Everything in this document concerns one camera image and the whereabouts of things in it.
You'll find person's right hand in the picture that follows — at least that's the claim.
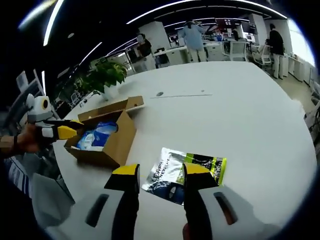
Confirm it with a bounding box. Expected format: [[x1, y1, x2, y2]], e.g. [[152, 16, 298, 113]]
[[182, 221, 201, 240]]

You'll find person's left hand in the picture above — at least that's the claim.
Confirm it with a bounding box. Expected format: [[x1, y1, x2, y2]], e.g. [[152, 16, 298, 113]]
[[16, 123, 55, 153]]

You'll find ceiling light strip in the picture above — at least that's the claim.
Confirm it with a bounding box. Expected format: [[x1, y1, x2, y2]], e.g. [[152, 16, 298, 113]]
[[126, 0, 288, 25], [43, 0, 65, 47]]

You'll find brown cardboard shoe box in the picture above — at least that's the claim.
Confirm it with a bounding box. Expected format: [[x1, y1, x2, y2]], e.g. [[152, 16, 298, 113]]
[[64, 95, 145, 169]]

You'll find white pillar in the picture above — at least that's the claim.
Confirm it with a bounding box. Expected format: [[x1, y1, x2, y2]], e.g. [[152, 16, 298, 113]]
[[138, 21, 171, 71]]

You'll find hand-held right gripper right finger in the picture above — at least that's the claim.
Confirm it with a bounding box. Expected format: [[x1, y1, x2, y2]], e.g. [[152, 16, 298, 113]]
[[183, 161, 283, 240]]

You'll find white office chair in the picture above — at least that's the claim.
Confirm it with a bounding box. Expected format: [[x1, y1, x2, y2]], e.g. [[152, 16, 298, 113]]
[[252, 46, 272, 67], [228, 40, 248, 62]]

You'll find dark red display screen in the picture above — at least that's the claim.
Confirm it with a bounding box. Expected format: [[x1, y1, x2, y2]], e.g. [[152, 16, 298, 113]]
[[216, 17, 236, 32]]

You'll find silver green soft pouch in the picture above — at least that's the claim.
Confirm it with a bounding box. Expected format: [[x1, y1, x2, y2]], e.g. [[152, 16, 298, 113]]
[[141, 147, 228, 206]]

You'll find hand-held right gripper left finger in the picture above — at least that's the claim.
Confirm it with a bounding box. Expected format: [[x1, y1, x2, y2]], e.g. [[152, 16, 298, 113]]
[[46, 163, 141, 240]]

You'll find green plant in white pot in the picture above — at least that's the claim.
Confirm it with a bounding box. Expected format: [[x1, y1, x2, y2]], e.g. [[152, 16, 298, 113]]
[[81, 57, 128, 101]]

